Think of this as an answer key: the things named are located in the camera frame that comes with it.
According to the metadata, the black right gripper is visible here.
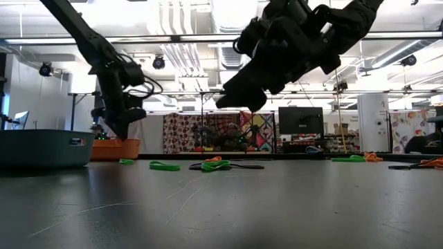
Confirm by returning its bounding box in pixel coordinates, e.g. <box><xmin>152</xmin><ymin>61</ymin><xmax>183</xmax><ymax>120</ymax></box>
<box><xmin>216</xmin><ymin>0</ymin><xmax>342</xmax><ymax>113</ymax></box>

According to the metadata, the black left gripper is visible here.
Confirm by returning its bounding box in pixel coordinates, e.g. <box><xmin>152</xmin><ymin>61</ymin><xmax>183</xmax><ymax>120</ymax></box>
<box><xmin>90</xmin><ymin>57</ymin><xmax>148</xmax><ymax>141</ymax></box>

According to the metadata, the dark rubber band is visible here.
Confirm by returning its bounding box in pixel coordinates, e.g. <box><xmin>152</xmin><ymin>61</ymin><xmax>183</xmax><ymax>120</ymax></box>
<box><xmin>221</xmin><ymin>162</ymin><xmax>266</xmax><ymax>170</ymax></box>
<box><xmin>387</xmin><ymin>162</ymin><xmax>430</xmax><ymax>171</ymax></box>
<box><xmin>188</xmin><ymin>162</ymin><xmax>231</xmax><ymax>171</ymax></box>

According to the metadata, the white cloth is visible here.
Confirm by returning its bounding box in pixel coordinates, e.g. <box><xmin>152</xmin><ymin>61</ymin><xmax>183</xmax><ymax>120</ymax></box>
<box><xmin>127</xmin><ymin>113</ymin><xmax>164</xmax><ymax>155</ymax></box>

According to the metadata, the orange plastic basket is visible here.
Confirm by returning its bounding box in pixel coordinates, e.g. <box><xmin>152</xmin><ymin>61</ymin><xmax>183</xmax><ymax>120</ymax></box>
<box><xmin>90</xmin><ymin>138</ymin><xmax>142</xmax><ymax>161</ymax></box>

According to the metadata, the colourful geometric cloth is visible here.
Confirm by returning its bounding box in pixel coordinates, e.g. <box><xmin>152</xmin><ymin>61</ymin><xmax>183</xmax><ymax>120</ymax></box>
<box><xmin>239</xmin><ymin>110</ymin><xmax>278</xmax><ymax>154</ymax></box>

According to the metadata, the brown circle-patterned cloth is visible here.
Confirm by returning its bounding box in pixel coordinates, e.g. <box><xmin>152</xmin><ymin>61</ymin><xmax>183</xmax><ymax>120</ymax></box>
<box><xmin>163</xmin><ymin>113</ymin><xmax>241</xmax><ymax>155</ymax></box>

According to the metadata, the black monitor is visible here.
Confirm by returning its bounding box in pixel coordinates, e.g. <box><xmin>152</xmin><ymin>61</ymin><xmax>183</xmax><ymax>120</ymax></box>
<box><xmin>278</xmin><ymin>106</ymin><xmax>325</xmax><ymax>136</ymax></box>

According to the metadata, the black ceiling spotlight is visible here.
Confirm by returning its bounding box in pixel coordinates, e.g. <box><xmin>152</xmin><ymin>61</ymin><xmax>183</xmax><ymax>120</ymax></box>
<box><xmin>400</xmin><ymin>54</ymin><xmax>417</xmax><ymax>68</ymax></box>
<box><xmin>152</xmin><ymin>55</ymin><xmax>166</xmax><ymax>71</ymax></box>
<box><xmin>38</xmin><ymin>61</ymin><xmax>54</xmax><ymax>77</ymax></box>

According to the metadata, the cluttered low shelf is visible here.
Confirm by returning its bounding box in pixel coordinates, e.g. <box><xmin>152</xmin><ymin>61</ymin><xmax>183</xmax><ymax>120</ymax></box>
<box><xmin>276</xmin><ymin>133</ymin><xmax>359</xmax><ymax>154</ymax></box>

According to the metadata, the blue-grey plastic basket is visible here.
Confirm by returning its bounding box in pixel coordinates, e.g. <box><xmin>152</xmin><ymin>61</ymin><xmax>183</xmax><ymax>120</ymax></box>
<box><xmin>0</xmin><ymin>129</ymin><xmax>97</xmax><ymax>169</ymax></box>

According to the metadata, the thin yellowish pole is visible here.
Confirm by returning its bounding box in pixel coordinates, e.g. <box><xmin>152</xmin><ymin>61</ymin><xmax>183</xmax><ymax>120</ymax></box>
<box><xmin>334</xmin><ymin>68</ymin><xmax>348</xmax><ymax>154</ymax></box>

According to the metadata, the cardboard box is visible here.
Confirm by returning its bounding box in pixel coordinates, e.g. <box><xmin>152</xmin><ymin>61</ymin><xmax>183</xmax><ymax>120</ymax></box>
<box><xmin>333</xmin><ymin>122</ymin><xmax>350</xmax><ymax>136</ymax></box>

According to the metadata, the laptop screen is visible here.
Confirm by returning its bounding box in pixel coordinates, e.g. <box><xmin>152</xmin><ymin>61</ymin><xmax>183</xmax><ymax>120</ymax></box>
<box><xmin>12</xmin><ymin>110</ymin><xmax>30</xmax><ymax>131</ymax></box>

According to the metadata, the black table mat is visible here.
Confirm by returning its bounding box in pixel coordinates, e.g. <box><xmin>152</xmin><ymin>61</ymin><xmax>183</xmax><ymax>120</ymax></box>
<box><xmin>0</xmin><ymin>154</ymin><xmax>443</xmax><ymax>249</ymax></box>

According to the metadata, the white pillar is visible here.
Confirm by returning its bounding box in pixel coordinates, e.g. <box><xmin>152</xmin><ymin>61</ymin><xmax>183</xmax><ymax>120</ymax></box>
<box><xmin>356</xmin><ymin>92</ymin><xmax>391</xmax><ymax>154</ymax></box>

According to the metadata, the floral curtain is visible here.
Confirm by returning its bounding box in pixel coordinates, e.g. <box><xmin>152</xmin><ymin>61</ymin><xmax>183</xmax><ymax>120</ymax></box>
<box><xmin>389</xmin><ymin>109</ymin><xmax>437</xmax><ymax>155</ymax></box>

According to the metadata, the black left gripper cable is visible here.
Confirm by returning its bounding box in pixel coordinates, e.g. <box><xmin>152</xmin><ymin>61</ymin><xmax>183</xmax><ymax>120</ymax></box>
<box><xmin>119</xmin><ymin>53</ymin><xmax>164</xmax><ymax>104</ymax></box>

